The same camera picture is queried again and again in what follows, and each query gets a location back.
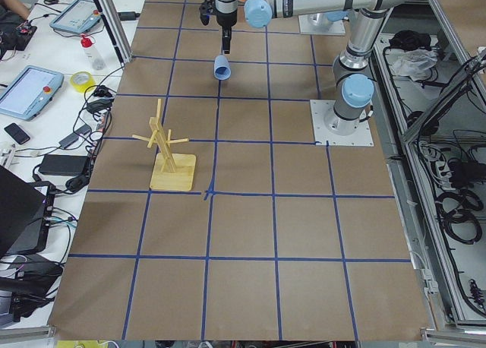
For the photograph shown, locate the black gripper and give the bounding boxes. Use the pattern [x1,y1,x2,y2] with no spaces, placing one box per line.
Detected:
[216,10,238,54]

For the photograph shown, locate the light blue cup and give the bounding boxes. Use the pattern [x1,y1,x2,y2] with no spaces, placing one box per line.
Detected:
[213,55,232,81]

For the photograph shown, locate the wooden cup rack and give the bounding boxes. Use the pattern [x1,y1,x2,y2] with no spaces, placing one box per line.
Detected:
[132,99,197,191]

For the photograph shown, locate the small black power brick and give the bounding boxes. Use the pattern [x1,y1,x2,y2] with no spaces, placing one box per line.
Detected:
[118,11,140,21]

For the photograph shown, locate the red capped squeeze bottle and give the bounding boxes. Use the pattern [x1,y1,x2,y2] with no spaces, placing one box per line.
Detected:
[80,34,106,71]

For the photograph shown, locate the far teach pendant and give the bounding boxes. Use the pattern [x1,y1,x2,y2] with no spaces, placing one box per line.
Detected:
[49,0,101,34]

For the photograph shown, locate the teach pendant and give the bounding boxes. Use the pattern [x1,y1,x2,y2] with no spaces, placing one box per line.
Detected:
[1,65,65,120]
[49,0,101,34]

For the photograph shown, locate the yellow tape roll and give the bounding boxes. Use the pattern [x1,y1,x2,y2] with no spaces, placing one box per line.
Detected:
[70,71,96,93]

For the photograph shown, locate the crumpled white cloth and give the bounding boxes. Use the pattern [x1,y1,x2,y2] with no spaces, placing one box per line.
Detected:
[391,49,438,81]

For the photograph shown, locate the near teach pendant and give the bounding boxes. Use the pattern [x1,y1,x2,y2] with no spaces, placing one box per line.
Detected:
[1,65,65,120]

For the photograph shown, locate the black power adapter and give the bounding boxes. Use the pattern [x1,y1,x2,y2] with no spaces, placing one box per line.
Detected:
[39,154,89,176]

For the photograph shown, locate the black smartphone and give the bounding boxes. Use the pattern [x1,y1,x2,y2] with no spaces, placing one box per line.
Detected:
[4,123,30,144]

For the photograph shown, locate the black laptop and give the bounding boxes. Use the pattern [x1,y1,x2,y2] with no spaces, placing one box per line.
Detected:
[1,167,55,257]

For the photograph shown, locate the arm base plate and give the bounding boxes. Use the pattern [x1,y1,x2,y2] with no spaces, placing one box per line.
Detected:
[310,100,374,147]
[298,11,346,36]

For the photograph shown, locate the aluminium frame post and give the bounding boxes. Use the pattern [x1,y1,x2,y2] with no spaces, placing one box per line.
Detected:
[93,0,132,65]

